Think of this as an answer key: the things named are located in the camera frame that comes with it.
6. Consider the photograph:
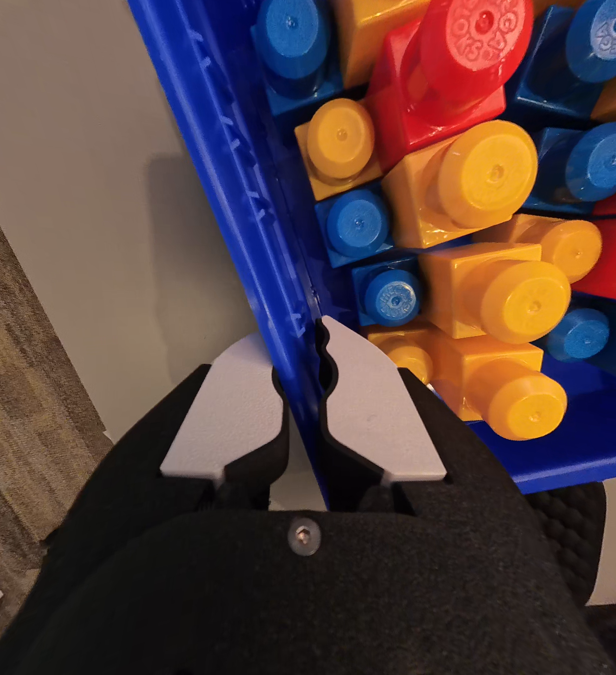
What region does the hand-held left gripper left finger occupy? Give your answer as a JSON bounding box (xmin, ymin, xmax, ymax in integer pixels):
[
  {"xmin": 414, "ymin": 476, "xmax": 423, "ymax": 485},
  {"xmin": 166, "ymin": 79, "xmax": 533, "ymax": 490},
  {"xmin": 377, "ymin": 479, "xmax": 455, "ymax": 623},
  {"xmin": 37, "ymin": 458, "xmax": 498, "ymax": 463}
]
[{"xmin": 160, "ymin": 332, "xmax": 291, "ymax": 482}]

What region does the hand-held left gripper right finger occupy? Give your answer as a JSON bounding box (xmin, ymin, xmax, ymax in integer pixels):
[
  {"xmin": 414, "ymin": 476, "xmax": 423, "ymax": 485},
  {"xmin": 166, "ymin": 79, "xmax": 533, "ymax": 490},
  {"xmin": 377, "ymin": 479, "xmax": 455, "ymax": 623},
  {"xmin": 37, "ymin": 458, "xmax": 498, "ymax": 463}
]
[{"xmin": 315, "ymin": 315, "xmax": 448, "ymax": 484}]

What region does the pile of toy blocks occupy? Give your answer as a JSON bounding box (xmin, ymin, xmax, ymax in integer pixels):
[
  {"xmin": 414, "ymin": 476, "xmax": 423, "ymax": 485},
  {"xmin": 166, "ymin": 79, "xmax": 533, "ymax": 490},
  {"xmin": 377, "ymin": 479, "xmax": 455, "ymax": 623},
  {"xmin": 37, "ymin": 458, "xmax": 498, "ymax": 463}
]
[{"xmin": 250, "ymin": 0, "xmax": 616, "ymax": 442}]

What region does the plain blue object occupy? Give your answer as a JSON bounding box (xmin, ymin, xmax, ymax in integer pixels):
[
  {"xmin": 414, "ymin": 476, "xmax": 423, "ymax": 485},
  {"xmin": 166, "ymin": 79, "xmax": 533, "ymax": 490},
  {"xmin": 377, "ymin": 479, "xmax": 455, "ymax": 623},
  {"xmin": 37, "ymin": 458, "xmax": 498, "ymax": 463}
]
[{"xmin": 128, "ymin": 0, "xmax": 616, "ymax": 509}]

